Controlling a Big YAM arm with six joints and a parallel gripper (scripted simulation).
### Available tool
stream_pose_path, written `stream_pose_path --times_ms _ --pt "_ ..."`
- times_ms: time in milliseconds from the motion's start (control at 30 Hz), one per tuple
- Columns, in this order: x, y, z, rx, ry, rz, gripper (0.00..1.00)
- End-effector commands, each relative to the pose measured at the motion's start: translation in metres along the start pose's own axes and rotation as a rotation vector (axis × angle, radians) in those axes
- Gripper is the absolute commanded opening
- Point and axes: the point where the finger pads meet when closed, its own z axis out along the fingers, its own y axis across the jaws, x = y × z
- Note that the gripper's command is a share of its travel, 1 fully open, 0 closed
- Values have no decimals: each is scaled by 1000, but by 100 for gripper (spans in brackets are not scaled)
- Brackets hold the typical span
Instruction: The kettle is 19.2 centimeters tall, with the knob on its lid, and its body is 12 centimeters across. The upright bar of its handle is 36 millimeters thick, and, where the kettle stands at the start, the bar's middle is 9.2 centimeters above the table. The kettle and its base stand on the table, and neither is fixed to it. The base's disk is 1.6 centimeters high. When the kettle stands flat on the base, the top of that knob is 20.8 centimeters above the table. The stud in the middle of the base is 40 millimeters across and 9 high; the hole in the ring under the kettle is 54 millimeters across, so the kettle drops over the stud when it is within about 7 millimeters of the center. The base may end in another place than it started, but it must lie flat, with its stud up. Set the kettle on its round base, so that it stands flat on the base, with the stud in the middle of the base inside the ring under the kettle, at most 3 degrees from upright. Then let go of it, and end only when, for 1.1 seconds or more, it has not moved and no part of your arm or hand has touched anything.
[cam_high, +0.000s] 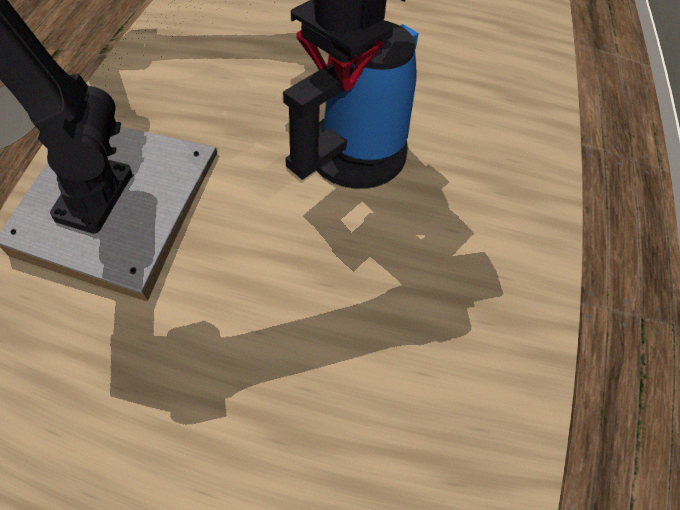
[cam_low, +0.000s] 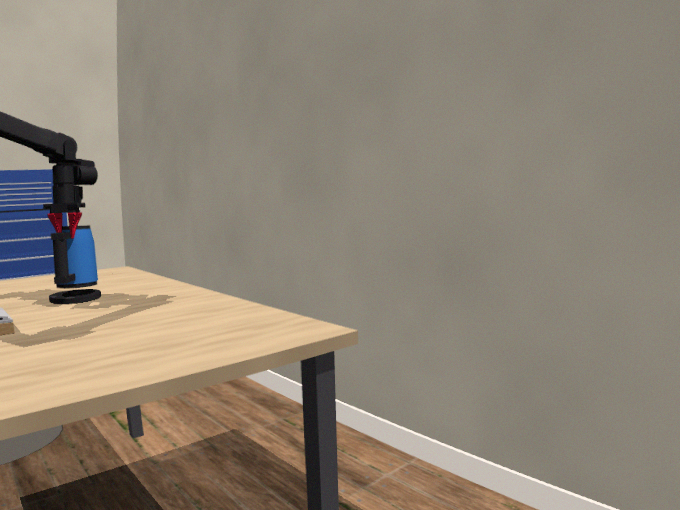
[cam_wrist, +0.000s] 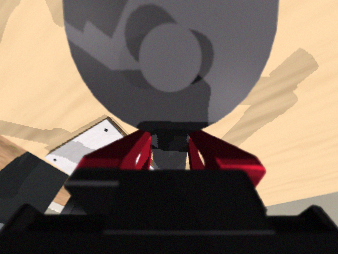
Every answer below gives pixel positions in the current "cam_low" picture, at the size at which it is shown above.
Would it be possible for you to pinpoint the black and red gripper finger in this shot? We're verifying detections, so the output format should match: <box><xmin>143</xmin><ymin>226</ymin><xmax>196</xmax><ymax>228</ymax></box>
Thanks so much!
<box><xmin>68</xmin><ymin>212</ymin><xmax>82</xmax><ymax>239</ymax></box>
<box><xmin>47</xmin><ymin>213</ymin><xmax>62</xmax><ymax>233</ymax></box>

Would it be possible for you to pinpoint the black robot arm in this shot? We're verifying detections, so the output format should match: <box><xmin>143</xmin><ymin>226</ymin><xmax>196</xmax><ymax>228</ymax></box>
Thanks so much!
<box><xmin>0</xmin><ymin>111</ymin><xmax>98</xmax><ymax>203</ymax></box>

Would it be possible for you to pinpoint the blue kettle with black lid and handle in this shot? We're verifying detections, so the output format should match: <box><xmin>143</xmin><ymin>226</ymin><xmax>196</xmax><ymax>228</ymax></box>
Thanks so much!
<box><xmin>51</xmin><ymin>225</ymin><xmax>98</xmax><ymax>289</ymax></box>

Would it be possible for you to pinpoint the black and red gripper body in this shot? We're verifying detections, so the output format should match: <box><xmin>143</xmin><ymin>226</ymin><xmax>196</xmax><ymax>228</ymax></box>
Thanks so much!
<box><xmin>43</xmin><ymin>183</ymin><xmax>85</xmax><ymax>213</ymax></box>

